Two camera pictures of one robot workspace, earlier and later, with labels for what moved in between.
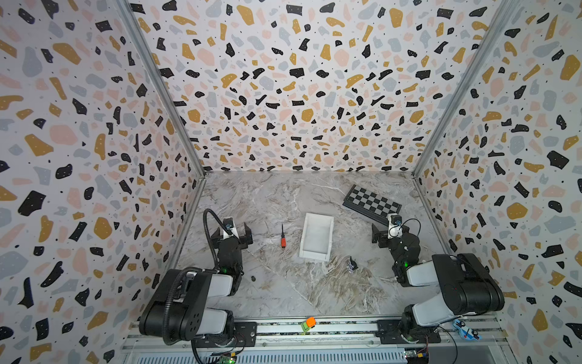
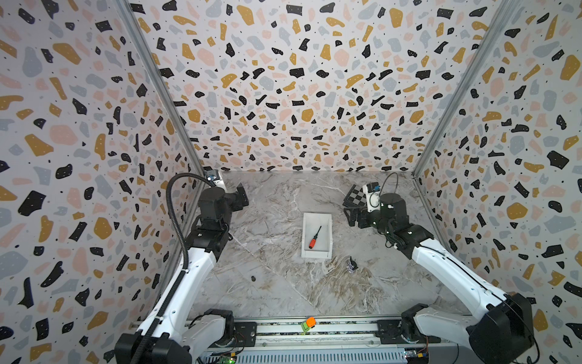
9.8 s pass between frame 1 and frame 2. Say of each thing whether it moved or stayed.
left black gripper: moved
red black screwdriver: moved
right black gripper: moved
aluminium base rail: stayed
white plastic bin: stayed
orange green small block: stayed
